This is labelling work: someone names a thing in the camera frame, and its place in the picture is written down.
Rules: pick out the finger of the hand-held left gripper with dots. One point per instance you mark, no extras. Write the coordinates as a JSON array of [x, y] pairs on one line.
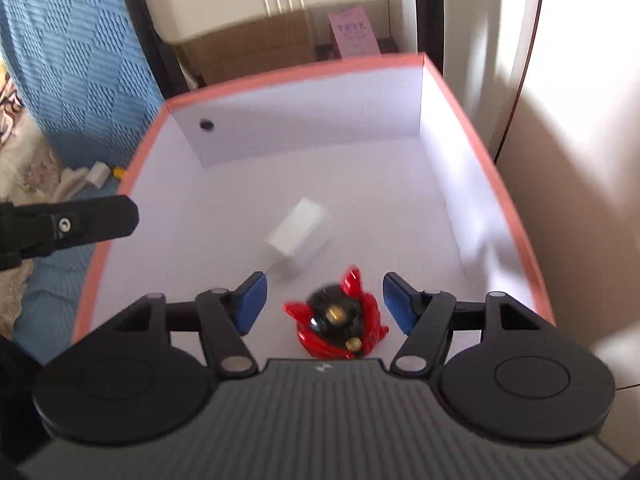
[[95, 220]]

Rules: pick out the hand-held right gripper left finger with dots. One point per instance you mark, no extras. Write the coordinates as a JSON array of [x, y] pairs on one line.
[[252, 302]]

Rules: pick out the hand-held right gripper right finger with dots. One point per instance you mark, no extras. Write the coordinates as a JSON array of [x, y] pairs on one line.
[[399, 305]]

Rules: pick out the red and black toy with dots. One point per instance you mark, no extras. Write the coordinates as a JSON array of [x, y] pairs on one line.
[[370, 312]]

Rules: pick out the white rectangular block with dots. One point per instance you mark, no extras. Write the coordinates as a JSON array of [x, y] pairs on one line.
[[297, 235]]

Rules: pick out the pink cardboard box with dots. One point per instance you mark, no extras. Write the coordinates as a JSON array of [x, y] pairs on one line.
[[350, 160]]

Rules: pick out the small white bottle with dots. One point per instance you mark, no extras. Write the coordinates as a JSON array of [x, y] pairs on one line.
[[97, 174]]

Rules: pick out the small yellow object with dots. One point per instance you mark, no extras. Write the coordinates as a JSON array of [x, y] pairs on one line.
[[118, 172]]

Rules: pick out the floral beige blanket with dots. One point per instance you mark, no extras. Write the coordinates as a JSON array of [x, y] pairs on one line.
[[30, 160]]

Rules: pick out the blue textured cover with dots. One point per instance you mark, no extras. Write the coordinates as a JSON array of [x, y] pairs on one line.
[[85, 60]]

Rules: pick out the brown cardboard box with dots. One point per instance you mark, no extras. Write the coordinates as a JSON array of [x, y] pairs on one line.
[[260, 45]]

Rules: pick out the pink paper packet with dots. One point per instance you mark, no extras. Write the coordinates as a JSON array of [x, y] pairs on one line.
[[352, 35]]

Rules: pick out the black chair frame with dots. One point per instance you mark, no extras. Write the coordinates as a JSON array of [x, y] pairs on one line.
[[150, 35]]

